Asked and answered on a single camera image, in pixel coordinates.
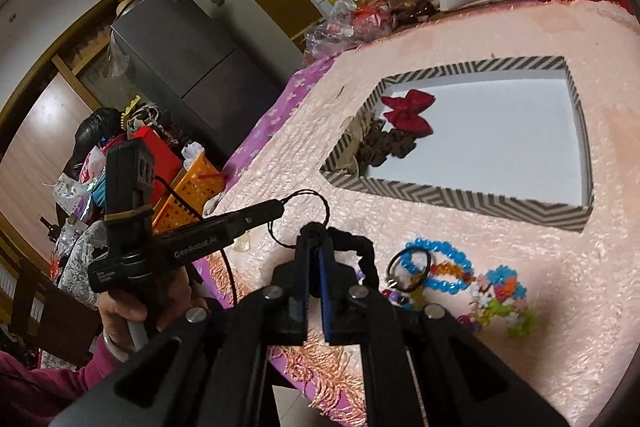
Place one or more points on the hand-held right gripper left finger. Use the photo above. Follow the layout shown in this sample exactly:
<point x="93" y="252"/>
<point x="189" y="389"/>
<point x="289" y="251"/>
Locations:
<point x="300" y="277"/>

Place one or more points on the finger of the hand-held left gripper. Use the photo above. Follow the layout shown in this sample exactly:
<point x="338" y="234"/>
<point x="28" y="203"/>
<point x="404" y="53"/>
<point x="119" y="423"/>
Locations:
<point x="255" y="214"/>

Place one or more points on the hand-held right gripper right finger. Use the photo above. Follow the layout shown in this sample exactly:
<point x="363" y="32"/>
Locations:
<point x="328" y="292"/>

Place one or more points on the black scrunchie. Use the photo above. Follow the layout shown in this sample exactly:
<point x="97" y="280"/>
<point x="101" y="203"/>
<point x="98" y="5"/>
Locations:
<point x="362" y="252"/>

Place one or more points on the striped cardboard box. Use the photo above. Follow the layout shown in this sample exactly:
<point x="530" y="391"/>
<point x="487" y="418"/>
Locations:
<point x="450" y="199"/>

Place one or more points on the person's left forearm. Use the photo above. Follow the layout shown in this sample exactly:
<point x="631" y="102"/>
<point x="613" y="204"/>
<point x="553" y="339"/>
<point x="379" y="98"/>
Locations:
<point x="45" y="387"/>

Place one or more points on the person's left hand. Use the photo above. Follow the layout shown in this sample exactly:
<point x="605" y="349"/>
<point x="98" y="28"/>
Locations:
<point x="130" y="307"/>

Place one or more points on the red box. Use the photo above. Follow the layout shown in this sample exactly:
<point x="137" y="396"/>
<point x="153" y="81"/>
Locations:
<point x="160" y="152"/>

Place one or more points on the orange plastic basket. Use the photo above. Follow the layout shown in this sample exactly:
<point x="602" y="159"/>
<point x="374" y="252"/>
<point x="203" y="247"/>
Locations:
<point x="195" y="187"/>

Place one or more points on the black bag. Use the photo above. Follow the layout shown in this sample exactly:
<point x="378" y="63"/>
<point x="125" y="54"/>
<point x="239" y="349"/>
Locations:
<point x="95" y="127"/>

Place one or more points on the white lace cloth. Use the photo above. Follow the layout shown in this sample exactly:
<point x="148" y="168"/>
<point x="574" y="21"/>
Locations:
<point x="75" y="257"/>

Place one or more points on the purple bedsheet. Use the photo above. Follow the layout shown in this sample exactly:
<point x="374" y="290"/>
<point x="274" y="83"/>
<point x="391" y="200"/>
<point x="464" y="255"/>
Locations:
<point x="280" y="117"/>

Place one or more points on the grey refrigerator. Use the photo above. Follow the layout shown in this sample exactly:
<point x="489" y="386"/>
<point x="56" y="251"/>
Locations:
<point x="200" y="62"/>

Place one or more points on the brown scrunchie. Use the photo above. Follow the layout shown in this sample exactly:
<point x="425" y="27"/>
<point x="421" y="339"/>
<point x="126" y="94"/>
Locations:
<point x="385" y="147"/>

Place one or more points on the dark wooden chair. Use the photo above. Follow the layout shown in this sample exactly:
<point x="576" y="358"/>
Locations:
<point x="55" y="317"/>

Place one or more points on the red bow hair clip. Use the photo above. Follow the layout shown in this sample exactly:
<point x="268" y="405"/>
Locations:
<point x="407" y="112"/>

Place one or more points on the clear plastic bag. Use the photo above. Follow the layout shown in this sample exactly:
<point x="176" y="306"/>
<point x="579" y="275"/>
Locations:
<point x="325" y="37"/>

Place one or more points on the yellow-capped bottle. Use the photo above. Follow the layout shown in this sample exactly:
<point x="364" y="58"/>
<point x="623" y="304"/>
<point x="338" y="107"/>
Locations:
<point x="336" y="9"/>

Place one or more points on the pink blanket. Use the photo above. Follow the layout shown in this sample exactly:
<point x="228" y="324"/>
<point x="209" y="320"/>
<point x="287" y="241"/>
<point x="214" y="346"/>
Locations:
<point x="550" y="282"/>

